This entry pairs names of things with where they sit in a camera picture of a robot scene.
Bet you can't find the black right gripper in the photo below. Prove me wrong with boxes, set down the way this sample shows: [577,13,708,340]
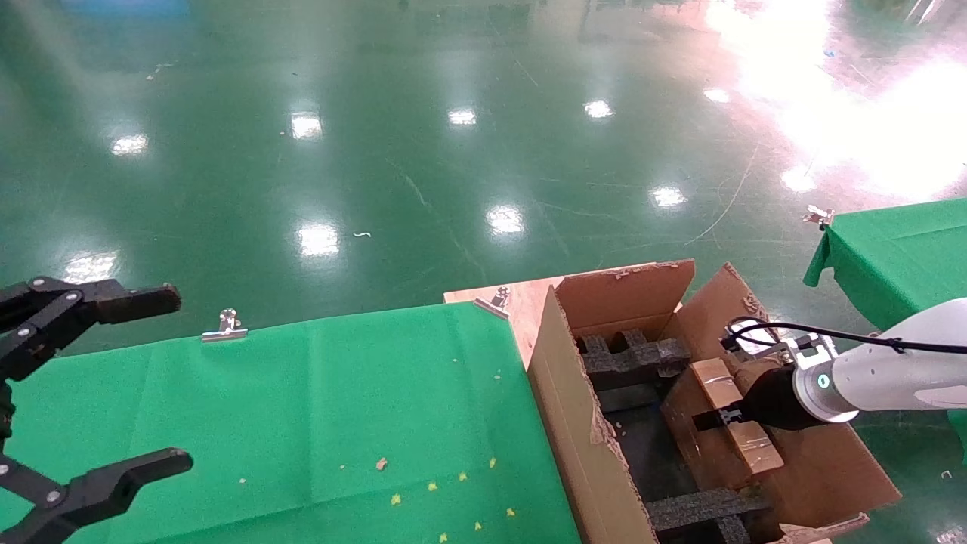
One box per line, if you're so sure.
[694,367,800,432]

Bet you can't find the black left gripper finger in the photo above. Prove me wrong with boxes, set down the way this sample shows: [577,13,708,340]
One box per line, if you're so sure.
[0,447,194,544]
[0,277,183,382]

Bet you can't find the small taped cardboard box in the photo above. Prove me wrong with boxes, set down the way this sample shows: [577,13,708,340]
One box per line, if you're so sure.
[661,357,786,492]

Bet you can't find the large open cardboard carton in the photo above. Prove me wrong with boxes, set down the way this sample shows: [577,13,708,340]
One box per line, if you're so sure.
[525,259,901,544]

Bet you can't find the large green tablecloth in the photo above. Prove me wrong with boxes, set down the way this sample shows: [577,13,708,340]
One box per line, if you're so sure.
[0,302,582,544]

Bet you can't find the green tablecloth with draped corner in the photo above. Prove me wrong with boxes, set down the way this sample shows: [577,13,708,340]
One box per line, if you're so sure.
[802,198,967,329]

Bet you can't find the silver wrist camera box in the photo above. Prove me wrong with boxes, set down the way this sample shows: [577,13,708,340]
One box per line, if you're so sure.
[725,321,794,367]

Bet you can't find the silver camera mounting bracket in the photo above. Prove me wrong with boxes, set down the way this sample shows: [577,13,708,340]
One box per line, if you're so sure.
[786,335,837,371]

